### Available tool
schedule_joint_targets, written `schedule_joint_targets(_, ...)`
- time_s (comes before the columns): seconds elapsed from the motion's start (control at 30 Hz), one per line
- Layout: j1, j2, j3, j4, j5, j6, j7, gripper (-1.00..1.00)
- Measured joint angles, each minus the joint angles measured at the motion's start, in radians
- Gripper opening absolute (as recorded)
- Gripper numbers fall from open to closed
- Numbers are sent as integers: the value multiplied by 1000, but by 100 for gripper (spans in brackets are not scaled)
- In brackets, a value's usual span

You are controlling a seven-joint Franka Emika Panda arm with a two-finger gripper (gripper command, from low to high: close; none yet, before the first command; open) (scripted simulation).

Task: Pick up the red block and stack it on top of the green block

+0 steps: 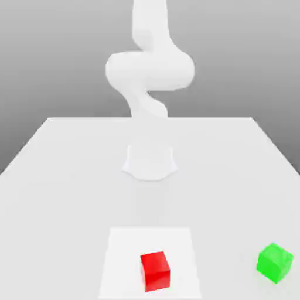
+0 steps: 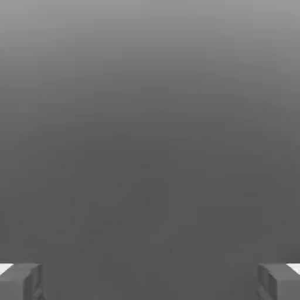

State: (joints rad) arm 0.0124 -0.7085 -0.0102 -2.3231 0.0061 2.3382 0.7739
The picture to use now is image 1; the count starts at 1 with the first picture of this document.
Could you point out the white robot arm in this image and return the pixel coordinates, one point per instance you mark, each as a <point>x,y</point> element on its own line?
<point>150,70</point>

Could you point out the small red cube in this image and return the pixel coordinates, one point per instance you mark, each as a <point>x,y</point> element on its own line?
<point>155,271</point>

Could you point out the small green cube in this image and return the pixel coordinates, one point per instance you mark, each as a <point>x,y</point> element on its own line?
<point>274,263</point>

